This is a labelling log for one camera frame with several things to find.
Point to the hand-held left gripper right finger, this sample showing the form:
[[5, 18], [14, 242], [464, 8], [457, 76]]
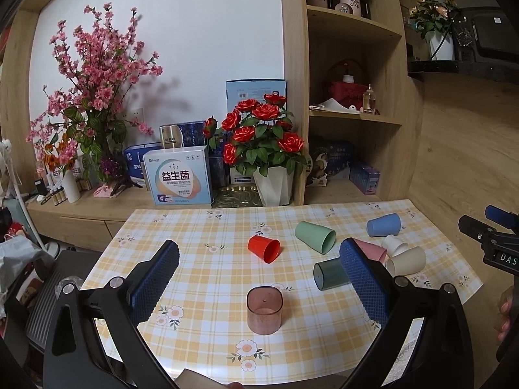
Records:
[[365, 283]]

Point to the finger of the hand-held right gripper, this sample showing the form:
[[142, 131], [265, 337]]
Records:
[[500, 215], [472, 227]]

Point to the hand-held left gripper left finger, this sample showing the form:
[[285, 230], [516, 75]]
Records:
[[156, 279]]

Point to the clear dark teal cup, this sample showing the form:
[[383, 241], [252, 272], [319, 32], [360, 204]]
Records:
[[329, 274]]

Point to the cream cup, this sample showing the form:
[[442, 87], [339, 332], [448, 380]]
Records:
[[407, 261]]

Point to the small white cup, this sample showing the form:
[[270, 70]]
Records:
[[394, 245]]

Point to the blue cup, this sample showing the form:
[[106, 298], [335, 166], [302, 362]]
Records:
[[383, 225]]

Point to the green cup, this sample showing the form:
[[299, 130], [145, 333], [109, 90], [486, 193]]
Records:
[[314, 236]]

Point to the clear pink cup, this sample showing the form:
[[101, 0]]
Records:
[[264, 312]]

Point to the red cup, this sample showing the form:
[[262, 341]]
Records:
[[262, 247]]

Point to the person's right hand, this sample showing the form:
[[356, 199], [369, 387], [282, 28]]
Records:
[[507, 312]]

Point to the yellow plaid floral tablecloth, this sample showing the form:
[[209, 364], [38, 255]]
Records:
[[211, 267]]

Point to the wooden sideboard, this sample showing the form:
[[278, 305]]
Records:
[[77, 219]]

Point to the pink pouch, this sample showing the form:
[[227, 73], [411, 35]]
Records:
[[103, 191]]

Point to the purple blue box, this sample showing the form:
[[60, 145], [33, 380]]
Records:
[[365, 178]]

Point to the gold patterned tray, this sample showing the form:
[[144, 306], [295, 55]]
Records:
[[237, 197]]

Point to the wooden shelf unit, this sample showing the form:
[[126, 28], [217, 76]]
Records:
[[399, 129]]

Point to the narrow dark blue box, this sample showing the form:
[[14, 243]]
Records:
[[217, 172]]

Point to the white slim vase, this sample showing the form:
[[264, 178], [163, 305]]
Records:
[[72, 188]]

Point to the blue illustrated gift box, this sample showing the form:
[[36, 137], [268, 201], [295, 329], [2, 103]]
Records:
[[329, 162]]

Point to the row of small brown vials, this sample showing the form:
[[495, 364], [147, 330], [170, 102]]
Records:
[[56, 196]]

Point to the small white box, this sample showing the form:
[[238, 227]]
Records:
[[239, 177]]

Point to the white faceted flower pot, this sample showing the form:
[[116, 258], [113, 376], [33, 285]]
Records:
[[273, 186]]

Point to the grey plastic bag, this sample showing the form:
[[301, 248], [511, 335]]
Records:
[[16, 251]]

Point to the silver gold box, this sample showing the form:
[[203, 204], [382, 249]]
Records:
[[171, 135]]

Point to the dark blue patterned box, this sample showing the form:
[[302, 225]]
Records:
[[194, 133]]

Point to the small glass perfume bottle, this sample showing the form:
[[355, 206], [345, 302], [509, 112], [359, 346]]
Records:
[[369, 100]]

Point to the white round flower pot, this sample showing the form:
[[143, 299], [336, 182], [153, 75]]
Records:
[[442, 46]]

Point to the white folded cloth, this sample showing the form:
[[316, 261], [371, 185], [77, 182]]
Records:
[[330, 105]]

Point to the red rose bouquet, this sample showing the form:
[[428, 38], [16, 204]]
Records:
[[259, 129]]

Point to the red woven box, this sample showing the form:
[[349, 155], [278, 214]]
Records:
[[348, 93]]

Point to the white standing fan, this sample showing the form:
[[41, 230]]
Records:
[[9, 170]]

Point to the black appliance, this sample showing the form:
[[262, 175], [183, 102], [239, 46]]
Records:
[[490, 32]]

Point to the glass dome ornament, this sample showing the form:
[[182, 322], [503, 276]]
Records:
[[345, 69]]

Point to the pink blossom bouquet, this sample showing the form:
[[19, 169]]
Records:
[[101, 73]]

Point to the peach rose plant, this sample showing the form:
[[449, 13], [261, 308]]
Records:
[[432, 12]]

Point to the tall light blue box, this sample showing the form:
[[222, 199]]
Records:
[[255, 89]]

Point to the white wall socket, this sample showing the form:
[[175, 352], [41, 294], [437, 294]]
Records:
[[138, 113]]

